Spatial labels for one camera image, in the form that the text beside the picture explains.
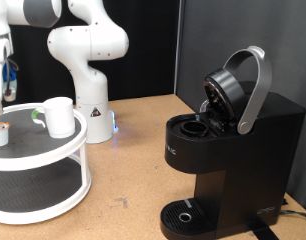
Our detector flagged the black Keurig coffee machine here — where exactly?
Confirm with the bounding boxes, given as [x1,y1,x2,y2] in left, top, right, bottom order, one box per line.
[159,45,306,240]

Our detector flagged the silver Keurig lid handle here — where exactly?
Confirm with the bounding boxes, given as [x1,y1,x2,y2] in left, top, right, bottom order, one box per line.
[222,45,273,136]

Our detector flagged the black Keurig drip tray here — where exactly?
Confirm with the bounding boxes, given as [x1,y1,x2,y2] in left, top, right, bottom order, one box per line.
[159,198,224,240]

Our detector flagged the white two-tier turntable rack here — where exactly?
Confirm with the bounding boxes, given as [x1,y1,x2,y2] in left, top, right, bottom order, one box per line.
[0,102,93,225]

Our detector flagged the black curtain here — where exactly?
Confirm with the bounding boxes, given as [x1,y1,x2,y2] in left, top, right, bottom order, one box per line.
[0,0,181,109]

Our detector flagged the grey partition panel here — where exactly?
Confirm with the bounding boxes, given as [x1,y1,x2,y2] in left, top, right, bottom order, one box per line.
[174,0,306,214]

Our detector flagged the black tape strip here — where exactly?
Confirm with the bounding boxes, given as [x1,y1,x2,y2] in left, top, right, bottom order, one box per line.
[247,218,279,240]

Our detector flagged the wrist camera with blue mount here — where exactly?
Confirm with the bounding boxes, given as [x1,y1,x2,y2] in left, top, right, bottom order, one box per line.
[2,58,20,103]

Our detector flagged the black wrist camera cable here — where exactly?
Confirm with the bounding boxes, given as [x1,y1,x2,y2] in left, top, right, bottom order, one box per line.
[3,48,20,92]

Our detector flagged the white mug green handle mark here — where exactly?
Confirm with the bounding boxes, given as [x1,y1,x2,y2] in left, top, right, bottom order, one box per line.
[31,96,77,139]

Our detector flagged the braided power cable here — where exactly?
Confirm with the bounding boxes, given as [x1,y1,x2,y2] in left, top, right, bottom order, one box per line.
[279,209,306,221]

